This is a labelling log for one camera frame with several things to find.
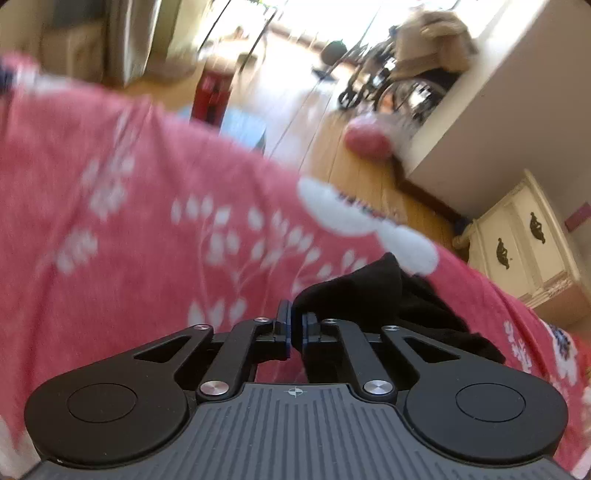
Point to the grey curtain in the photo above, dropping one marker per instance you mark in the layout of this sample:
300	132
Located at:
131	41

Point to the cream nightstand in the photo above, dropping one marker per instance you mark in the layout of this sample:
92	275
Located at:
521	244

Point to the red thermos bottle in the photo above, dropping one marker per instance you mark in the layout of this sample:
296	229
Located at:
210	97

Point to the wheelchair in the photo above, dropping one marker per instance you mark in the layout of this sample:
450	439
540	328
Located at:
397	87

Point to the pink floral blanket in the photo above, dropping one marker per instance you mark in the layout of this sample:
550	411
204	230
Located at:
138	207

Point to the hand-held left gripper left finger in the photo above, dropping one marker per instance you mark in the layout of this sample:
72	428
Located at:
285	330

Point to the pink bundle in plastic bag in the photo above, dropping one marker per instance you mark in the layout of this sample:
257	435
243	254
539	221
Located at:
369	138

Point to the blue plastic stool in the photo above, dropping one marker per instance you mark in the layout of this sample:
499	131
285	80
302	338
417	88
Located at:
242	127

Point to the small blue object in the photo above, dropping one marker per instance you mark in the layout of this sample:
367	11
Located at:
464	227

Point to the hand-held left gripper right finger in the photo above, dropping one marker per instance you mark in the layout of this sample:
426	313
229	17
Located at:
308	334

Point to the beige towel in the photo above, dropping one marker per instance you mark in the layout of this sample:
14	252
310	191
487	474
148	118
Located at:
429	41

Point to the dark pink wall plate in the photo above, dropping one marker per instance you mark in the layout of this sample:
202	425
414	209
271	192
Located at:
579	217

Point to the black printed t-shirt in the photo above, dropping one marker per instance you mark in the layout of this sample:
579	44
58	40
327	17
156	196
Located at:
392	295

